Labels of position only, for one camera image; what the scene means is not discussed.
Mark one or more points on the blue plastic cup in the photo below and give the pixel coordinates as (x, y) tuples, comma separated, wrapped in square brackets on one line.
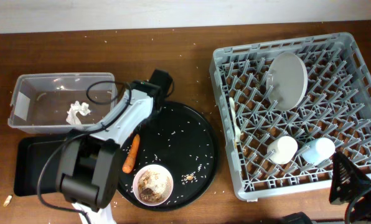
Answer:
[(318, 150)]

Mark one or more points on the cream plastic cup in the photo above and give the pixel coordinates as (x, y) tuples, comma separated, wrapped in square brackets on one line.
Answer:
[(283, 149)]

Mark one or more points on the grey plate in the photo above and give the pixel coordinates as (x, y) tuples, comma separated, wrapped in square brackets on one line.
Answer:
[(289, 78)]

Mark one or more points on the white plastic fork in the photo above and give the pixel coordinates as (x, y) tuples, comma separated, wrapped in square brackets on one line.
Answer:
[(237, 131)]

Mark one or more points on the pink bowl with leftovers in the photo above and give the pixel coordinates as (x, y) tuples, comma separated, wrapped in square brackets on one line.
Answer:
[(153, 185)]

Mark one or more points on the orange carrot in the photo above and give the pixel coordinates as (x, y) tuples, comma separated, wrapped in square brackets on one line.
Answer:
[(131, 158)]

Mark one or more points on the white tissue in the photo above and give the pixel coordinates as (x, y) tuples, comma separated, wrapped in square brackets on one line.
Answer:
[(75, 108)]

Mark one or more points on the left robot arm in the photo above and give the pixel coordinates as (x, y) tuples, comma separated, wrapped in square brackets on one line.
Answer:
[(89, 166)]

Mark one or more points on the grey dishwasher rack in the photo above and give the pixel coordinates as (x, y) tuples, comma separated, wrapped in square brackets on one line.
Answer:
[(337, 105)]

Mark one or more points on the round black tray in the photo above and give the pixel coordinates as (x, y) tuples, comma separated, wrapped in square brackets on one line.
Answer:
[(183, 141)]

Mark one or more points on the clear plastic bin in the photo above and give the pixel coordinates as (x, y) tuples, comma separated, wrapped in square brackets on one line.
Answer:
[(40, 101)]

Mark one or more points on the black rectangular tray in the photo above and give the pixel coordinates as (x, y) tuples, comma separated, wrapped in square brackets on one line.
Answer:
[(33, 153)]

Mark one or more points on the peanut on table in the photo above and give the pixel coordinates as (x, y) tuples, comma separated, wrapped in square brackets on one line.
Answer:
[(7, 200)]

